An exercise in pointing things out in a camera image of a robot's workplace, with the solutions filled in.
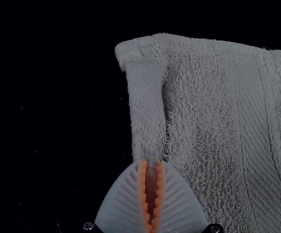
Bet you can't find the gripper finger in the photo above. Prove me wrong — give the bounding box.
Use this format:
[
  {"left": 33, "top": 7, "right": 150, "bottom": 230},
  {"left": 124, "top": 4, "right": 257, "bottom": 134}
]
[
  {"left": 152, "top": 160, "right": 224, "bottom": 233},
  {"left": 83, "top": 157, "right": 154, "bottom": 233}
]

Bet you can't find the pale towel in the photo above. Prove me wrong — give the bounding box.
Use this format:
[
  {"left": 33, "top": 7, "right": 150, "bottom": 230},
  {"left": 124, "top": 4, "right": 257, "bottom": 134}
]
[{"left": 114, "top": 33, "right": 281, "bottom": 233}]

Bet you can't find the black mat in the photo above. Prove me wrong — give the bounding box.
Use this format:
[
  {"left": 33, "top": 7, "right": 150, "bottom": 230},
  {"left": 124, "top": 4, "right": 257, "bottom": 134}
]
[{"left": 0, "top": 0, "right": 281, "bottom": 233}]

